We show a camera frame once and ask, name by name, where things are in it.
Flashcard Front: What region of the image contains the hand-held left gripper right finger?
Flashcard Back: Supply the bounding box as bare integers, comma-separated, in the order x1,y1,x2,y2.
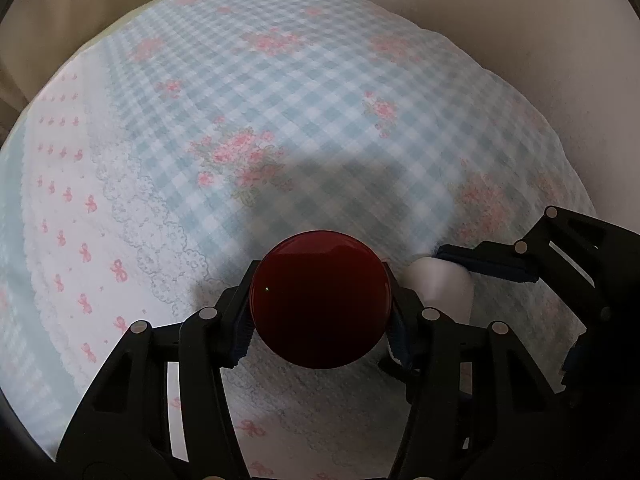
377,261,576,480

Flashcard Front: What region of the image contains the checked floral bedsheet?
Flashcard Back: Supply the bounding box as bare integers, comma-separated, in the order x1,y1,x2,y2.
0,0,601,480

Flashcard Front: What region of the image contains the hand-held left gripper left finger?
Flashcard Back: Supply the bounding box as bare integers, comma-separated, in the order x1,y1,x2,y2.
55,260,261,480

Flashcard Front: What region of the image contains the white cup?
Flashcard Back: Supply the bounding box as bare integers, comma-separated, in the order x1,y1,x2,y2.
402,256,475,324

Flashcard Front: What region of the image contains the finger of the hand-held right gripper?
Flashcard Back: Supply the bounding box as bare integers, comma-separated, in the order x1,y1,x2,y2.
436,205,640,322
560,306,632,393

